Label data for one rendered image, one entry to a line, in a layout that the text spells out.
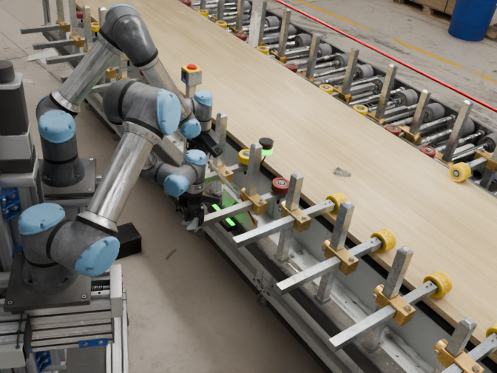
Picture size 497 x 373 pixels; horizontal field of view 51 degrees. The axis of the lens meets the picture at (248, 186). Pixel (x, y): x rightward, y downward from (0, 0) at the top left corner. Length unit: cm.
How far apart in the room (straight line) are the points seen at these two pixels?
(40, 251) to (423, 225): 144
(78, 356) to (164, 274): 79
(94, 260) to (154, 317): 149
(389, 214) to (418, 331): 47
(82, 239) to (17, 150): 37
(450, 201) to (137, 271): 170
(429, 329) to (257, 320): 110
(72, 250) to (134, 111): 40
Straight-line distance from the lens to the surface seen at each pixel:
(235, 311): 288
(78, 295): 156
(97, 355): 246
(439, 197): 242
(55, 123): 187
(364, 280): 215
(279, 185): 221
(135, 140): 143
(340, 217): 177
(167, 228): 333
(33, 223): 145
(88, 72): 193
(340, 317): 202
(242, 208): 214
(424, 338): 207
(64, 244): 141
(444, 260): 209
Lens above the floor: 218
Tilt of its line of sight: 36 degrees down
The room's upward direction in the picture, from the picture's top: 7 degrees clockwise
